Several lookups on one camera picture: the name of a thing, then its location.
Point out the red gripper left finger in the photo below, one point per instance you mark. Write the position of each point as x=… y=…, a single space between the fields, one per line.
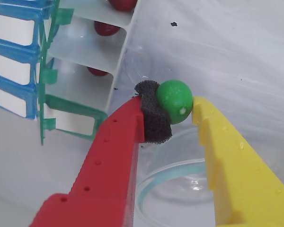
x=109 y=177

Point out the green round pill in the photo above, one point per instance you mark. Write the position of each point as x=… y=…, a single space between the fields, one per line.
x=177 y=101

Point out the clear glass bowl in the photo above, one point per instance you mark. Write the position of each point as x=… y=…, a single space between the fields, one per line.
x=175 y=194

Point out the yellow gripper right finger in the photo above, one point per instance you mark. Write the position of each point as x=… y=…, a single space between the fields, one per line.
x=239 y=184

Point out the red round pill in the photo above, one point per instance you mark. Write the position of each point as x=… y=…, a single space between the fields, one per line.
x=123 y=4
x=106 y=28
x=98 y=71

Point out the green blue weekly pill organizer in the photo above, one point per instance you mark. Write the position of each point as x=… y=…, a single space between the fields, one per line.
x=85 y=47

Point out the pale grey tablecloth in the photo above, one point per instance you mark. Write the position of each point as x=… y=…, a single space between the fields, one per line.
x=227 y=47

